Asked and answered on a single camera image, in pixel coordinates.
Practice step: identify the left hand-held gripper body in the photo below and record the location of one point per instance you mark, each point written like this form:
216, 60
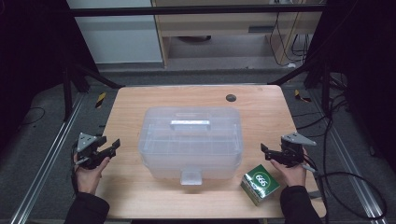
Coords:
88, 152

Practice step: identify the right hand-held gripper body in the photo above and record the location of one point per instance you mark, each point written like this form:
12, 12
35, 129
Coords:
291, 151

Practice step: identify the green cardboard box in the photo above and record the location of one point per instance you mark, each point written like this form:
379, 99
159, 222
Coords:
260, 186

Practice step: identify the clear plastic storage box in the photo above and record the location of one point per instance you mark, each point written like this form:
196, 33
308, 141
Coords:
190, 146

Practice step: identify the person's right hand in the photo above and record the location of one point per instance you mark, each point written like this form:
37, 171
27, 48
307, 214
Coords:
291, 175

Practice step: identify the person's left hand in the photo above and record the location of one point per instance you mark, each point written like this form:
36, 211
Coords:
88, 179

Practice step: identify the black yellow hazard tape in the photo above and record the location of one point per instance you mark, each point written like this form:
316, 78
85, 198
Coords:
300, 95
100, 100

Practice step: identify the black metal stand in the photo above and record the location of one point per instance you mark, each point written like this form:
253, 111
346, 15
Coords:
67, 93
325, 87

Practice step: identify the dark round table grommet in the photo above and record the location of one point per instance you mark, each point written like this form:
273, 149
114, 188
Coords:
231, 98

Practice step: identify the white cabinet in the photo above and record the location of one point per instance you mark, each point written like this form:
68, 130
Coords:
118, 40

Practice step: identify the dark curtain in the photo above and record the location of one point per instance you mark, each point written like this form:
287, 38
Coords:
367, 62
31, 46

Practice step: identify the light wooden desk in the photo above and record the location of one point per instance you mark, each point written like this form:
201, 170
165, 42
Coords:
218, 25

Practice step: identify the aluminium floor rail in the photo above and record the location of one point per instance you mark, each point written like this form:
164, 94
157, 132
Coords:
348, 158
46, 158

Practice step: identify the black horizontal frame bar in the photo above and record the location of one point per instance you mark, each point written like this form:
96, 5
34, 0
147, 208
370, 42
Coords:
186, 11

